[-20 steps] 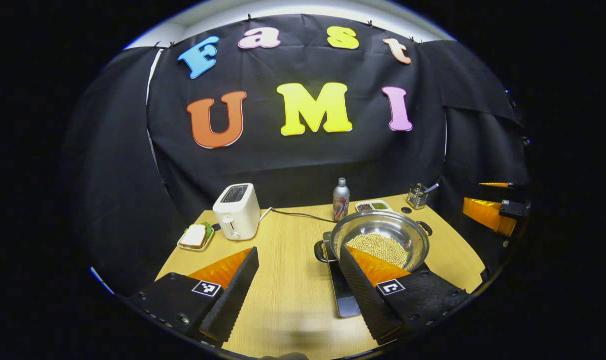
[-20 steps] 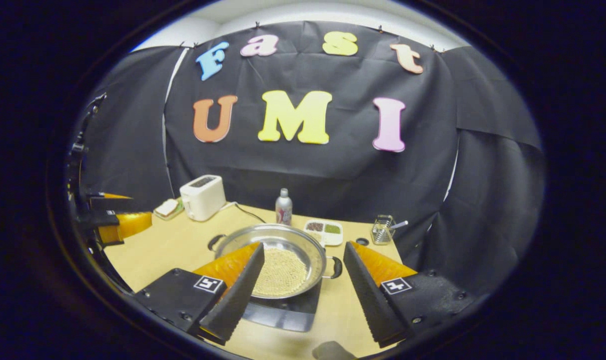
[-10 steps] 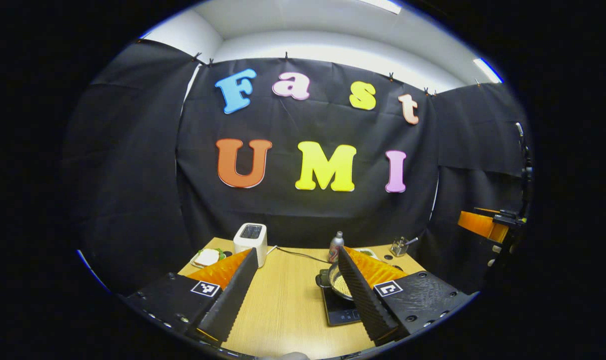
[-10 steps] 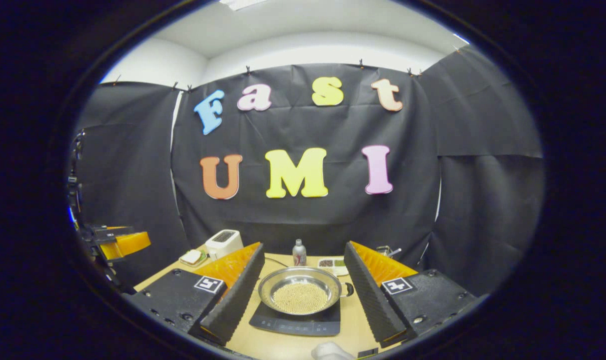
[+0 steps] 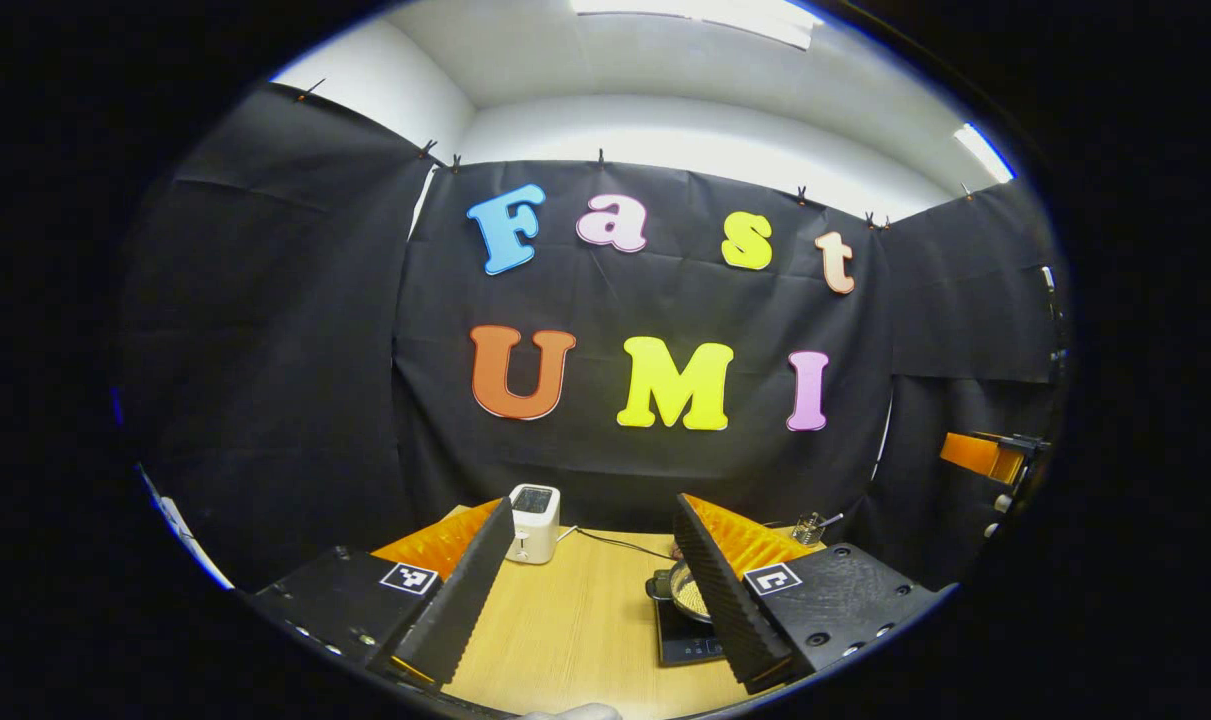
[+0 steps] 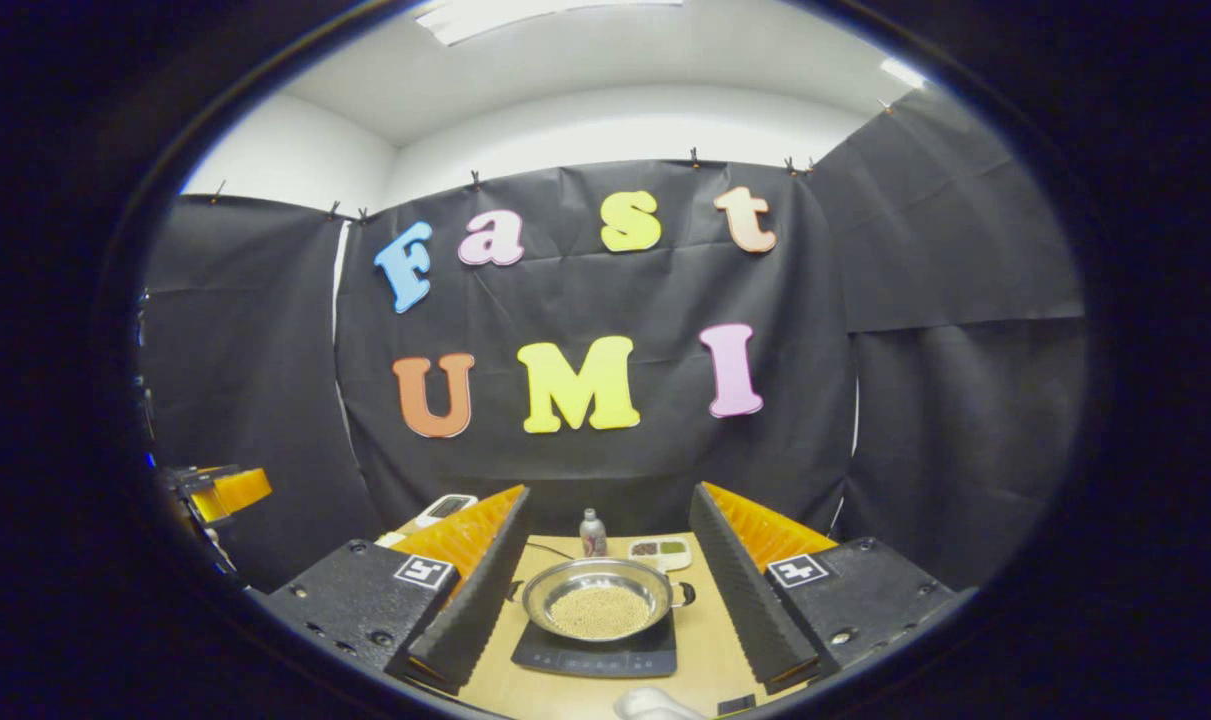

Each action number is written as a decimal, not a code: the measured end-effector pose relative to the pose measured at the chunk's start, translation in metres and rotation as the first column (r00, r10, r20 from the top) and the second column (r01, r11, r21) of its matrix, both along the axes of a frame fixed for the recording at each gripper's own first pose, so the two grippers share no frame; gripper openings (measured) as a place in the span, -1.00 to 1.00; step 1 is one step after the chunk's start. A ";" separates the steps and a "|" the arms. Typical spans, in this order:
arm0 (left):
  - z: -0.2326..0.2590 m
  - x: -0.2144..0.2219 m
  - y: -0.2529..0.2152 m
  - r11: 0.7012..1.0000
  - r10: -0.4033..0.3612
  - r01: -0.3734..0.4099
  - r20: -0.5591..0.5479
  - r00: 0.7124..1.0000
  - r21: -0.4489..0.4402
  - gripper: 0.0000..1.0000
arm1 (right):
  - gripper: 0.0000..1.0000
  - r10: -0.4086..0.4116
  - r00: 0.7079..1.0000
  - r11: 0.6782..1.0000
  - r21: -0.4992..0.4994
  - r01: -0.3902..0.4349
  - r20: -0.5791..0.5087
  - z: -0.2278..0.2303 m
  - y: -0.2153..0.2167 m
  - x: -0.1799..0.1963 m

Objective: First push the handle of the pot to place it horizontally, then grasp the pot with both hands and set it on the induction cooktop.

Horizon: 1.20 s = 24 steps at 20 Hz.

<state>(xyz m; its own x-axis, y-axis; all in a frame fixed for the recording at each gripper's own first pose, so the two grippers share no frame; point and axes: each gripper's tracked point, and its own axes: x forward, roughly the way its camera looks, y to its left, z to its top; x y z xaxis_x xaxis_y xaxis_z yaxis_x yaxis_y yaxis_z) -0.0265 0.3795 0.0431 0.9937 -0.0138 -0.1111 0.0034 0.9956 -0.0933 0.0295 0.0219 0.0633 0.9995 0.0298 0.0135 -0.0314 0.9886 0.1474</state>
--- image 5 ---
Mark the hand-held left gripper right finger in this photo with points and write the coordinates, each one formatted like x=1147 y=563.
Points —
x=730 y=600

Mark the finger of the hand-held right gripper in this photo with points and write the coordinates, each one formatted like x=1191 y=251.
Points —
x=980 y=455

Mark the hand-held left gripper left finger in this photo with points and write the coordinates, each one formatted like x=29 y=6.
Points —
x=460 y=600

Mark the black induction cooktop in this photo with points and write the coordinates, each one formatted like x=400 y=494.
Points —
x=685 y=645

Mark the soybeans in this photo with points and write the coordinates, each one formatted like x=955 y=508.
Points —
x=693 y=598

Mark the white toaster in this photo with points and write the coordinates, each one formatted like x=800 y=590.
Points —
x=533 y=525

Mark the small ceiling light panel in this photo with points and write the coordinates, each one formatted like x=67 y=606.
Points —
x=985 y=153

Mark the black backdrop cloth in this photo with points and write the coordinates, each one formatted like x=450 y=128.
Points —
x=265 y=350

